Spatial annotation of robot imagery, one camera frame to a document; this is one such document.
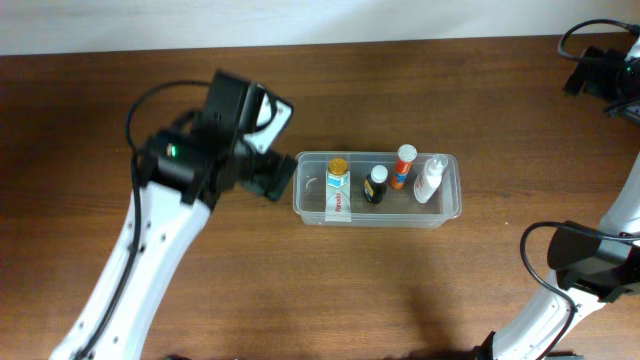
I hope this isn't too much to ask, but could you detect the small gold-lidded balm jar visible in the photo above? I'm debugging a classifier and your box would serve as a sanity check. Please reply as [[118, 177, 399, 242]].
[[327, 157, 348, 177]]

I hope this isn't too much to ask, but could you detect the white green medicine box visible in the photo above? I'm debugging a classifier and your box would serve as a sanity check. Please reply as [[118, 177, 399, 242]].
[[325, 171, 351, 223]]

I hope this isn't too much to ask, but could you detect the dark brown medicine bottle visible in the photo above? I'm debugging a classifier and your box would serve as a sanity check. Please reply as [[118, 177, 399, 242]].
[[363, 165, 388, 204]]

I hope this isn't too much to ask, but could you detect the orange tablet tube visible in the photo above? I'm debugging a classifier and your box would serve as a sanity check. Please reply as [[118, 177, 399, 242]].
[[391, 144, 418, 190]]

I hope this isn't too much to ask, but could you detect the white spray bottle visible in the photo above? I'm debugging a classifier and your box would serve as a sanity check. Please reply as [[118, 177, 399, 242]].
[[413, 154, 448, 204]]

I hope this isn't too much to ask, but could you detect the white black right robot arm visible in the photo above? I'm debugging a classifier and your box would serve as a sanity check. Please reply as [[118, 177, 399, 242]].
[[472, 45, 639, 360]]

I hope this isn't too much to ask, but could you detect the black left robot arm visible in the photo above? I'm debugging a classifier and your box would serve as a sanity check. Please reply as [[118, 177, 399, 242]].
[[51, 71, 297, 359]]

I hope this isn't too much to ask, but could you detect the clear plastic container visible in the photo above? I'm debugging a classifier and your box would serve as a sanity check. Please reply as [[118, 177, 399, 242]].
[[293, 151, 462, 228]]

